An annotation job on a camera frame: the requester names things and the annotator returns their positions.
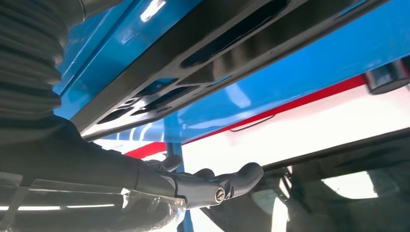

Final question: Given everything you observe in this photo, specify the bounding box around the blue metal shelf rack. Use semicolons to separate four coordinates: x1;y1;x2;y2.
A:
53;0;410;232

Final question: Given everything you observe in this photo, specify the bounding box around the black barrier post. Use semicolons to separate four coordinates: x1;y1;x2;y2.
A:
363;57;410;95

